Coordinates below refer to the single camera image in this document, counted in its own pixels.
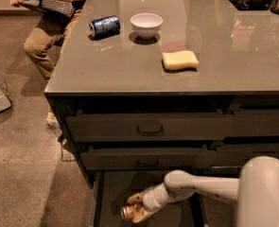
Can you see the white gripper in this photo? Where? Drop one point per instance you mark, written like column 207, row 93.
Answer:
column 150, row 199

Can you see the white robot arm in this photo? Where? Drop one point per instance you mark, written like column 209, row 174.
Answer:
column 255, row 192

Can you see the open bottom drawer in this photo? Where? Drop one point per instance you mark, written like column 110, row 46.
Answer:
column 112, row 189

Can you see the middle left drawer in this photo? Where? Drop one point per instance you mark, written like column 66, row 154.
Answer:
column 146, row 158

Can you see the bottom right drawer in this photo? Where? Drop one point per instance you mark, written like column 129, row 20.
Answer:
column 223, row 170

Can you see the top left drawer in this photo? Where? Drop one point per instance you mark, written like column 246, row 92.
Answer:
column 124, row 127

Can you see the middle right drawer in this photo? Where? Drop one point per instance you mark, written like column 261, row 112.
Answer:
column 239, row 154

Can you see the dark counter cabinet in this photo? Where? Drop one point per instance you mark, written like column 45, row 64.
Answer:
column 238, row 54

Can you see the top right drawer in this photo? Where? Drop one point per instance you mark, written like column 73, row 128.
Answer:
column 253, row 123

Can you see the blue soda can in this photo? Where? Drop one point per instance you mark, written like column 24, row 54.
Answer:
column 105, row 26

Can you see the yellow sponge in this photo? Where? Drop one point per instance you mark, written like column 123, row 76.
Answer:
column 180, row 60

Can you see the white bowl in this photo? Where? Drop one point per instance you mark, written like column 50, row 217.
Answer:
column 146, row 25

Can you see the seated person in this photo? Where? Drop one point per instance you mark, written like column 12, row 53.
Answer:
column 51, row 30

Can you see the black laptop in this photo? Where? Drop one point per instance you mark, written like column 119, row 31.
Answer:
column 62, row 7

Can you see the wire rack on floor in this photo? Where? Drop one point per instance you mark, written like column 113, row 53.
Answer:
column 52, row 124

